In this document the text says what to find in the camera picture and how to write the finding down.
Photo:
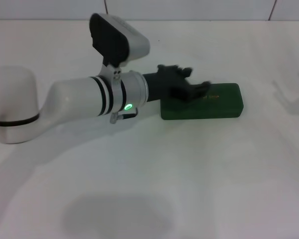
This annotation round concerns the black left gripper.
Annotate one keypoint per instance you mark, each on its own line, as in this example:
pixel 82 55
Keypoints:
pixel 162 84

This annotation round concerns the green glasses case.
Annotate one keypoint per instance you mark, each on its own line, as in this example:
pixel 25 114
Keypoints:
pixel 221 107

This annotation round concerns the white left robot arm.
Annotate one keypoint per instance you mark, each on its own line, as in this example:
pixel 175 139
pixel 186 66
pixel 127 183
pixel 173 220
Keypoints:
pixel 77 97

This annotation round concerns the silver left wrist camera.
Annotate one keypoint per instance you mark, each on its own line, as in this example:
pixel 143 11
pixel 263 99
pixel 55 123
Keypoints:
pixel 112 42

